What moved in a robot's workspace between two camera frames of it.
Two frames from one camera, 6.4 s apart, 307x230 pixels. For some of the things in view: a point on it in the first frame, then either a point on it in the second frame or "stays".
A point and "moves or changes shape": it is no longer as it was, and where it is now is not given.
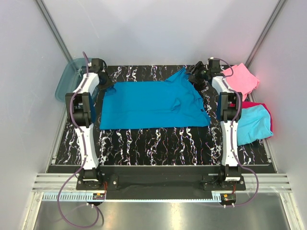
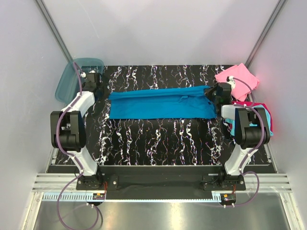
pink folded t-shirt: x=242 y=81 stays
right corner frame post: x=278 y=6 stays
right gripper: x=197 y=66 -> x=209 y=92
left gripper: x=109 y=84 -> x=104 y=97
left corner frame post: x=53 y=29 stays
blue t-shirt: x=173 y=103 moves or changes shape
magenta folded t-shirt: x=248 y=104 stays
